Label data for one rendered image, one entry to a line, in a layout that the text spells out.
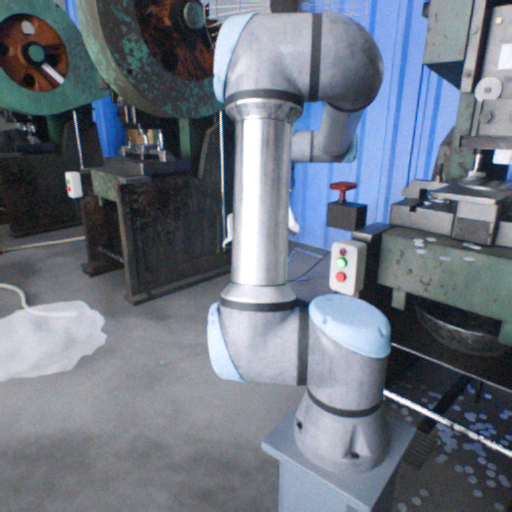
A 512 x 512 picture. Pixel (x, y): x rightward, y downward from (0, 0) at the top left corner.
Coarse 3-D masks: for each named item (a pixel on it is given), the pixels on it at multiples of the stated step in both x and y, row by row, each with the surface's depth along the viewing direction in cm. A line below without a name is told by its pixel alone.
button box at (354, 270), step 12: (348, 240) 107; (336, 252) 106; (348, 252) 103; (360, 252) 102; (336, 264) 106; (348, 264) 104; (360, 264) 104; (348, 276) 105; (360, 276) 106; (336, 288) 108; (348, 288) 106; (360, 288) 107
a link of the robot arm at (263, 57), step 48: (240, 48) 54; (288, 48) 53; (240, 96) 55; (288, 96) 55; (240, 144) 58; (288, 144) 58; (240, 192) 58; (288, 192) 59; (240, 240) 58; (240, 288) 58; (288, 288) 61; (240, 336) 57; (288, 336) 56; (288, 384) 59
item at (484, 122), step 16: (496, 16) 92; (496, 32) 93; (496, 48) 93; (496, 64) 94; (480, 80) 97; (496, 80) 94; (480, 96) 97; (496, 96) 94; (480, 112) 96; (496, 112) 94; (480, 128) 97; (496, 128) 94
